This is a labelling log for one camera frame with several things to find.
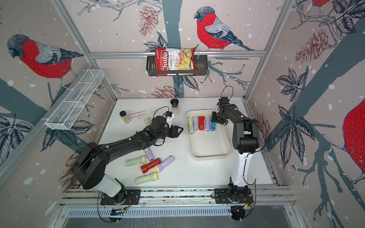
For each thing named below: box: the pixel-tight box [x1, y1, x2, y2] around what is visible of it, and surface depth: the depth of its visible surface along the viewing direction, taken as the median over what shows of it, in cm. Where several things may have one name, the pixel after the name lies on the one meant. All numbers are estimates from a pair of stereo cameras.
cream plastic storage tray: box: [186, 108, 232, 161], surface depth 97 cm
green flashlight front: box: [134, 171, 159, 185], surface depth 79 cm
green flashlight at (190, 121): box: [187, 117, 195, 135], surface depth 102 cm
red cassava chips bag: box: [154, 47, 199, 77], surface depth 89 cm
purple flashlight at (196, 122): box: [192, 114, 200, 132], surface depth 103 cm
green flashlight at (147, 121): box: [144, 117, 152, 126], surface depth 105 cm
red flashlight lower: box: [140, 157, 162, 174], surface depth 84 cm
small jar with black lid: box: [119, 110, 132, 125], surface depth 103 cm
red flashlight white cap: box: [198, 114, 206, 132], surface depth 105 cm
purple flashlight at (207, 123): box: [204, 114, 212, 132], surface depth 103 cm
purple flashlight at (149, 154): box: [144, 147, 155, 162], surface depth 87 cm
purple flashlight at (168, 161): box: [156, 155, 175, 173], surface depth 86 cm
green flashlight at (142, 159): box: [124, 154, 147, 167], surface depth 85 cm
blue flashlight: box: [211, 122, 217, 132], surface depth 100 cm
